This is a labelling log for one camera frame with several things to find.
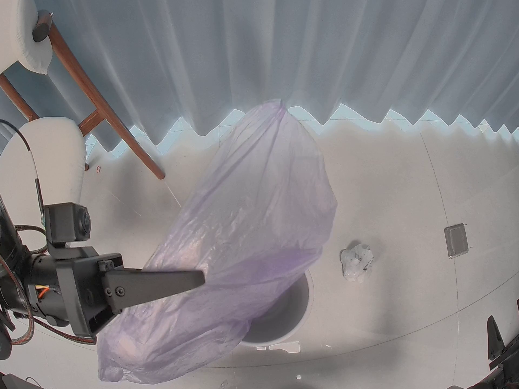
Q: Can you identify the purple plastic bag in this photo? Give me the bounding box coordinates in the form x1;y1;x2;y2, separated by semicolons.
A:
97;99;339;383

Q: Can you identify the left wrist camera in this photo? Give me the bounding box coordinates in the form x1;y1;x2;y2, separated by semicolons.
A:
44;202;100;260

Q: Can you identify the white padded wooden chair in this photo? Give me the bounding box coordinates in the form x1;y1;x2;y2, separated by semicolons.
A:
0;0;166;238

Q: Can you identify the blue-grey curtain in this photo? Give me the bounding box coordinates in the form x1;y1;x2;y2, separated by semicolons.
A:
0;0;519;155

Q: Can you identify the white trash bin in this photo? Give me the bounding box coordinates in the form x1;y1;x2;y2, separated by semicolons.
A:
241;269;315;344

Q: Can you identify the crumpled white paper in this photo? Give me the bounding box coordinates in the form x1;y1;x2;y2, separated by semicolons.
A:
340;242;375;285

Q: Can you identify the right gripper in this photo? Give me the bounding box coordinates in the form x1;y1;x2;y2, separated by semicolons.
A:
487;298;519;380

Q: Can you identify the black cable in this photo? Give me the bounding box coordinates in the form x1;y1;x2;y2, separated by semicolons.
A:
0;119;46;224

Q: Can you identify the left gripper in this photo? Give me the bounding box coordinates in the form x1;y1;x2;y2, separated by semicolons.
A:
28;252;205;338

